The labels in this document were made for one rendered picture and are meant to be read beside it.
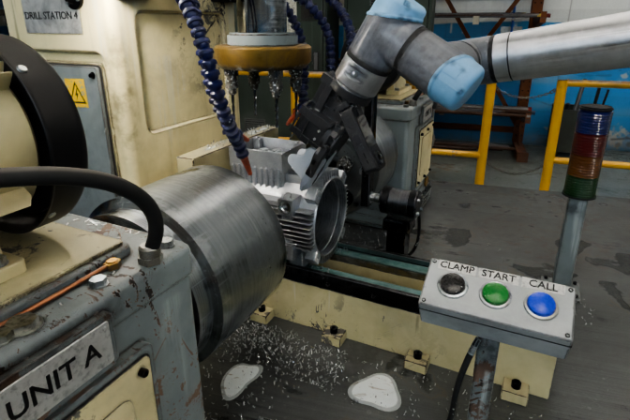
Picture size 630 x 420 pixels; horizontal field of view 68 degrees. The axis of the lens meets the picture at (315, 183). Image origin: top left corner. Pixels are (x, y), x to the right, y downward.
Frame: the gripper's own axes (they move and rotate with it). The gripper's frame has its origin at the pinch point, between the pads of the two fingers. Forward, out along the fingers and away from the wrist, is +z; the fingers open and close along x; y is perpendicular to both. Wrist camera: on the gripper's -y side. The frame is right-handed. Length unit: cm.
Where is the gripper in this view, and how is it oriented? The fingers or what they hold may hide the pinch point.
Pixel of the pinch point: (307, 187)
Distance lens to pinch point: 84.0
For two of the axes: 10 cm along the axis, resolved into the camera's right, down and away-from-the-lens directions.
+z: -4.5, 7.4, 4.9
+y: -7.8, -6.0, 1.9
